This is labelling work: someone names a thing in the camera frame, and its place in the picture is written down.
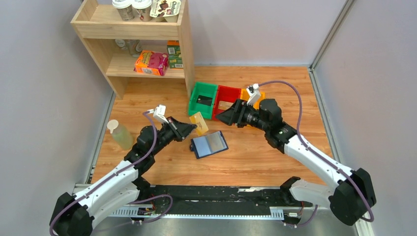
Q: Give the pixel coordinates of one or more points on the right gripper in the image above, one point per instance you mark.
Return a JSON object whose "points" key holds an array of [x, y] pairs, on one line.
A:
{"points": [[235, 114]]}

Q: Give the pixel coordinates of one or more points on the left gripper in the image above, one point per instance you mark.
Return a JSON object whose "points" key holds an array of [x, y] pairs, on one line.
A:
{"points": [[181, 130]]}

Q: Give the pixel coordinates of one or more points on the navy blue card holder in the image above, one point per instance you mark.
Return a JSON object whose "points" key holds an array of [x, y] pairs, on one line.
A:
{"points": [[208, 145]]}

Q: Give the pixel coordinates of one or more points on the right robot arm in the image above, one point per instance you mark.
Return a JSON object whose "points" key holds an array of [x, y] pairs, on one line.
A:
{"points": [[348, 193]]}

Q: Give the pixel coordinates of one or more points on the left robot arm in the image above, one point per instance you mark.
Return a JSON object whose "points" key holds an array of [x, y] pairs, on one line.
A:
{"points": [[78, 214]]}

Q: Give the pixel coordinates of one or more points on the gold card in bin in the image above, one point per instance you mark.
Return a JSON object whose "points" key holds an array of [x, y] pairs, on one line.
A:
{"points": [[223, 105]]}

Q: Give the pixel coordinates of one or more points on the black card in bin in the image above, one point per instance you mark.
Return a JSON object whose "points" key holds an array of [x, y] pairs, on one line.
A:
{"points": [[204, 100]]}

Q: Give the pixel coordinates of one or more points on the red plastic bin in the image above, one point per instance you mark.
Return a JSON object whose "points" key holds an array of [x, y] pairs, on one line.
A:
{"points": [[225, 93]]}

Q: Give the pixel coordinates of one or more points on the yellow plastic bin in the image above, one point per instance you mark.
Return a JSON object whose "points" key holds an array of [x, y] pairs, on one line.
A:
{"points": [[245, 96]]}

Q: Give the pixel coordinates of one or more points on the green plastic bin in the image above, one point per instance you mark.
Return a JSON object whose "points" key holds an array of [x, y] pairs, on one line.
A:
{"points": [[204, 89]]}

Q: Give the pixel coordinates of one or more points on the green liquid bottle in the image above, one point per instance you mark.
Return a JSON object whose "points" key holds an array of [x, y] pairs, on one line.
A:
{"points": [[120, 134]]}

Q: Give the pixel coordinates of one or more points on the green juice carton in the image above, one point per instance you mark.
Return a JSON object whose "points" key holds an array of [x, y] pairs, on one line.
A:
{"points": [[174, 58]]}

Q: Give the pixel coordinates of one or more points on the orange pink snack box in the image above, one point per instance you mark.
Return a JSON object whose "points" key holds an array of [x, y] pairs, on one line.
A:
{"points": [[152, 63]]}

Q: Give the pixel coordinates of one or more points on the clear bottle on shelf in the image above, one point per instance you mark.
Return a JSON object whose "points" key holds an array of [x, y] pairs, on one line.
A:
{"points": [[133, 46]]}

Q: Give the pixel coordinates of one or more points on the wooden shelf unit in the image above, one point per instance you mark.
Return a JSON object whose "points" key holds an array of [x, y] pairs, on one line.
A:
{"points": [[99, 26]]}

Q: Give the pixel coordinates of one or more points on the chocolate pudding cup pack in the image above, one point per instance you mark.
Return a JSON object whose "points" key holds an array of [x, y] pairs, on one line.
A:
{"points": [[165, 9]]}

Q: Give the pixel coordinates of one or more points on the white lidded cup right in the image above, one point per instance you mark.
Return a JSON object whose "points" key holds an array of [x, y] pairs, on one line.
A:
{"points": [[143, 8]]}

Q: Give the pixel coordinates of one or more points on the white lidded cup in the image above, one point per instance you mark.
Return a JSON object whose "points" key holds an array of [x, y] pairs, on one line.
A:
{"points": [[143, 8], [124, 8]]}

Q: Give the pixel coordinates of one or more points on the white lidded cup left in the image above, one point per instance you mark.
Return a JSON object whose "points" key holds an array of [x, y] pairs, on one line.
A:
{"points": [[124, 8]]}

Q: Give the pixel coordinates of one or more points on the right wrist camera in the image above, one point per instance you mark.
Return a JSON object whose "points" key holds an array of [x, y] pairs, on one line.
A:
{"points": [[254, 94]]}

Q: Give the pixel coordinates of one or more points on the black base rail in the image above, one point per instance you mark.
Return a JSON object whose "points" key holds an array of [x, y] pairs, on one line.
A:
{"points": [[218, 200]]}

